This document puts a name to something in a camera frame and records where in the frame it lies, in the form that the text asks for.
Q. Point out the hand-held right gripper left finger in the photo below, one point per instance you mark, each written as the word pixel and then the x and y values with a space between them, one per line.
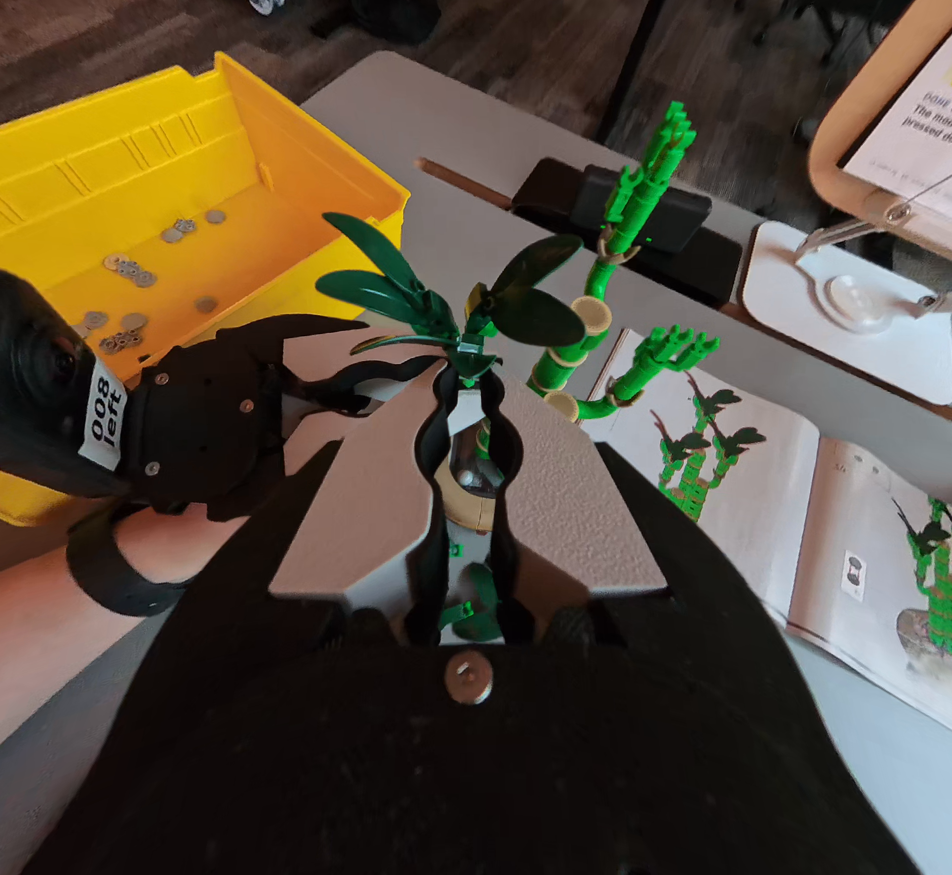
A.
pixel 357 518

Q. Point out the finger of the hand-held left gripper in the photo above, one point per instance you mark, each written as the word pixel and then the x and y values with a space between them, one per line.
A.
pixel 309 436
pixel 335 350

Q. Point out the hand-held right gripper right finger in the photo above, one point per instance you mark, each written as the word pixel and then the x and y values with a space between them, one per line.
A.
pixel 580 518

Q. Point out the leafy green lego branch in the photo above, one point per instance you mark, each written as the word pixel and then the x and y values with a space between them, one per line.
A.
pixel 535 317

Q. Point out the lego bamboo plant model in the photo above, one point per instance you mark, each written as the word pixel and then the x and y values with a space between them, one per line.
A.
pixel 643 190

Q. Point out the person's left forearm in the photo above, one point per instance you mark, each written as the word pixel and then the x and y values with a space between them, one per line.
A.
pixel 52 637

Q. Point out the dark green lego leaf piece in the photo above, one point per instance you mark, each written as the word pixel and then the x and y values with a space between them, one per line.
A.
pixel 480 588

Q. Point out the lego instruction booklet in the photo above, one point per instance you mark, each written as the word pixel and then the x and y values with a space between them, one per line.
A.
pixel 744 503

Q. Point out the person's left hand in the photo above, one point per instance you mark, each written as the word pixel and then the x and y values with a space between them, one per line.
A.
pixel 178 544

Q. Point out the pile of metal washers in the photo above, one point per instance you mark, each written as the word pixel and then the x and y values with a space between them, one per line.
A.
pixel 130 272

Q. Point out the yellow plastic bin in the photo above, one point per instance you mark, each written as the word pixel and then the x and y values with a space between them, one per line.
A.
pixel 223 168

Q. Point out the black box with green light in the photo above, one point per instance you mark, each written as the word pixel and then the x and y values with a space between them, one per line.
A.
pixel 706 272

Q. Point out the black box device green light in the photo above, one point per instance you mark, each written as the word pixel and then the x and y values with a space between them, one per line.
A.
pixel 684 216

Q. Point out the wooden document stand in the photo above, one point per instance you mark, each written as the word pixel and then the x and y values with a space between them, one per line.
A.
pixel 833 168

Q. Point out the grey desk with black legs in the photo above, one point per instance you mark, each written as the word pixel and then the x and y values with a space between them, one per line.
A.
pixel 654 19

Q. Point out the printed instruction sheet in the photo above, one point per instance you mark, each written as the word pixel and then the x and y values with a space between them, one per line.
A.
pixel 915 138

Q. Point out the black office chair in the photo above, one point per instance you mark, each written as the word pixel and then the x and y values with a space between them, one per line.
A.
pixel 818 4

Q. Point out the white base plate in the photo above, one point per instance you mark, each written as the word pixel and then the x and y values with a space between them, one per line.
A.
pixel 788 309

